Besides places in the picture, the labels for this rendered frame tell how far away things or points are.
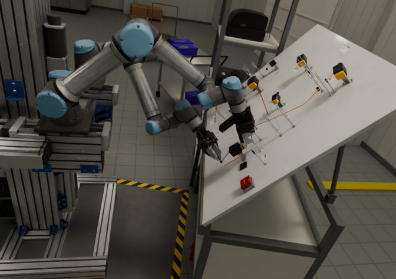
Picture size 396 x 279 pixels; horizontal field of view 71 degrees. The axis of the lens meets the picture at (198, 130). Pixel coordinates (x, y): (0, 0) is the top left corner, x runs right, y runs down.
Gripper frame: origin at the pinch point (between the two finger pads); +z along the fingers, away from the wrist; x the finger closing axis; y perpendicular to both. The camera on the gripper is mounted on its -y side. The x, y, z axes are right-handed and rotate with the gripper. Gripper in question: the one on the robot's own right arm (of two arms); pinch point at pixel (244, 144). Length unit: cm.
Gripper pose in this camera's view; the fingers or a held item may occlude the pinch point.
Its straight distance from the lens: 139.1
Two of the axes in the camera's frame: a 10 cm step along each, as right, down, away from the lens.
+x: 1.6, -5.8, 8.0
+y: 9.4, -1.6, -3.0
